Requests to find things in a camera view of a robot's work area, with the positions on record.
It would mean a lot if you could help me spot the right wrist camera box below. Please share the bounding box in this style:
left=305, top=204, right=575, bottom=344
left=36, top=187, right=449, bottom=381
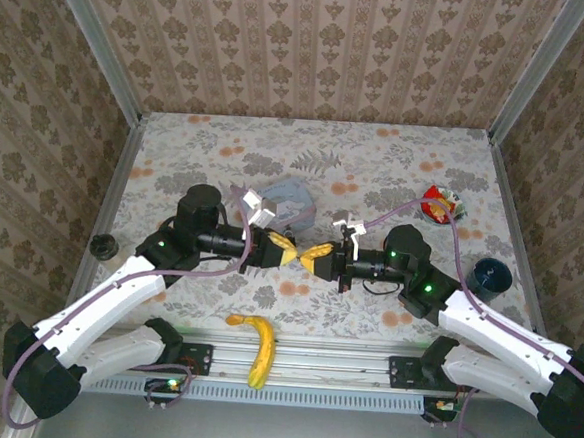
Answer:
left=330, top=210, right=370, bottom=258

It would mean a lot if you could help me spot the black round knob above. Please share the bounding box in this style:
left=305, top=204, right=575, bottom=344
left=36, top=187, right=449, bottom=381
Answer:
left=88, top=232, right=121, bottom=264

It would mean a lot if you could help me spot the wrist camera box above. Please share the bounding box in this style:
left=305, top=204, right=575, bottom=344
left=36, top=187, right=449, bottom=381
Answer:
left=239, top=188, right=281, bottom=230
left=330, top=210, right=370, bottom=258

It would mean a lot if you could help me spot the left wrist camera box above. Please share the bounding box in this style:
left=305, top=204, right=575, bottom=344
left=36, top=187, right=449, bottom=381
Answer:
left=239, top=188, right=281, bottom=230

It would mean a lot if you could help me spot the aluminium side rail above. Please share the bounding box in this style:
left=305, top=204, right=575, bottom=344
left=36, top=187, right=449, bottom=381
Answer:
left=58, top=112, right=148, bottom=334
left=472, top=136, right=569, bottom=362

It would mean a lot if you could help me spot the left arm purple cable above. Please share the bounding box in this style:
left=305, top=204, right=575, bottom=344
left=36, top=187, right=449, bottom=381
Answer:
left=0, top=168, right=256, bottom=438

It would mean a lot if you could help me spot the yellow banana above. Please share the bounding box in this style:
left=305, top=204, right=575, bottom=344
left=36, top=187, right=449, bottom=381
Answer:
left=220, top=313, right=279, bottom=392

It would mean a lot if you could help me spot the floral tablecloth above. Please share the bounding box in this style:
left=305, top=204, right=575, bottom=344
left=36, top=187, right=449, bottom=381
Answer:
left=81, top=102, right=553, bottom=355

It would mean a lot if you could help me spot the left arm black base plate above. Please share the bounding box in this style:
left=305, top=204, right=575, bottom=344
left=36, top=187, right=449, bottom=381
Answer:
left=122, top=337, right=215, bottom=378

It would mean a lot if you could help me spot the dark blue cup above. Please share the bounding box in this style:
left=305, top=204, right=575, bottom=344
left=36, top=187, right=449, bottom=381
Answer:
left=468, top=256, right=516, bottom=299

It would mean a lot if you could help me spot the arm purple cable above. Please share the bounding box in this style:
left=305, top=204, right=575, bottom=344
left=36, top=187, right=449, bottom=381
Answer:
left=349, top=193, right=584, bottom=438
left=0, top=168, right=256, bottom=438

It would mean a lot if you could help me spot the bowl with red snack packet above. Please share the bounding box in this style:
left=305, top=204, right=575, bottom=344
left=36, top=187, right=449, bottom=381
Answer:
left=417, top=183, right=472, bottom=228

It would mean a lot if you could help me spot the aluminium mounting rail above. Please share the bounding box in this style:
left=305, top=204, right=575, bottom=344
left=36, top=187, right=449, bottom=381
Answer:
left=75, top=319, right=544, bottom=401

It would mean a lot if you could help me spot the aluminium frame post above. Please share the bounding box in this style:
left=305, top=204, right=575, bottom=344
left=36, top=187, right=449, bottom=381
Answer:
left=486, top=0, right=584, bottom=151
left=35, top=0, right=153, bottom=127

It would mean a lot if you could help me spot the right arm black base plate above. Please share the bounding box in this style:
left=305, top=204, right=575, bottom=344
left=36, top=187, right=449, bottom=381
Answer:
left=386, top=354, right=483, bottom=396

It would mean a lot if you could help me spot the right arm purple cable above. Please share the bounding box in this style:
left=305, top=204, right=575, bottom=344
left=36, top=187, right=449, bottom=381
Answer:
left=349, top=193, right=584, bottom=438

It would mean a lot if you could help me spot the grey slotted cable duct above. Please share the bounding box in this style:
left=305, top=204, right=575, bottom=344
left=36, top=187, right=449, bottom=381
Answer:
left=78, top=370, right=425, bottom=418

